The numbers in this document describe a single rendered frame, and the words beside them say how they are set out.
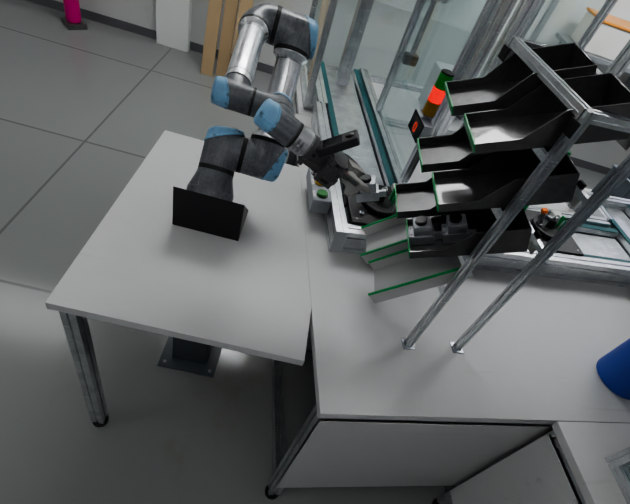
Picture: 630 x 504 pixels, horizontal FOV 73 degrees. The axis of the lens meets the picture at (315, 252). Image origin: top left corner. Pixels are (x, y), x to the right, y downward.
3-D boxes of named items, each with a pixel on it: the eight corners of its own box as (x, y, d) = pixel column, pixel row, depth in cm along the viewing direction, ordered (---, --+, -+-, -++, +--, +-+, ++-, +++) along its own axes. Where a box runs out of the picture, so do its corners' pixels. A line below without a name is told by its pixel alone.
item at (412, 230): (409, 245, 111) (408, 225, 106) (408, 234, 114) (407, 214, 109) (442, 243, 109) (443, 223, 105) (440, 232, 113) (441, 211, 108)
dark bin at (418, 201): (396, 218, 118) (395, 197, 113) (394, 190, 128) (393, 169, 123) (503, 210, 113) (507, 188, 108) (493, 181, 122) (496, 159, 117)
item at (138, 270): (46, 308, 112) (44, 302, 110) (164, 136, 176) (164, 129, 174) (302, 366, 120) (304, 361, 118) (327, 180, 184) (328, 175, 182)
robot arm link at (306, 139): (305, 119, 111) (302, 134, 105) (319, 129, 113) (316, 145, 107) (288, 138, 115) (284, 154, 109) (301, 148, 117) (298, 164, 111)
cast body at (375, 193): (356, 203, 121) (354, 182, 116) (357, 193, 124) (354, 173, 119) (386, 200, 120) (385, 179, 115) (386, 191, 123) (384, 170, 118)
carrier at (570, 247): (530, 250, 166) (551, 228, 157) (507, 209, 182) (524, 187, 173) (581, 258, 172) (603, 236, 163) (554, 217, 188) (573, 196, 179)
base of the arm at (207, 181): (182, 188, 130) (190, 157, 130) (188, 193, 145) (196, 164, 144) (231, 202, 132) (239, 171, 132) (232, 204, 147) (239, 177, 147)
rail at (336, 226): (328, 251, 150) (337, 229, 142) (311, 119, 210) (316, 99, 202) (343, 253, 151) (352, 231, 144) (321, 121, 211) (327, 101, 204)
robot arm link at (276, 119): (270, 91, 108) (268, 101, 101) (304, 118, 112) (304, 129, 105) (252, 115, 111) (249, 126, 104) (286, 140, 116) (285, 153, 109)
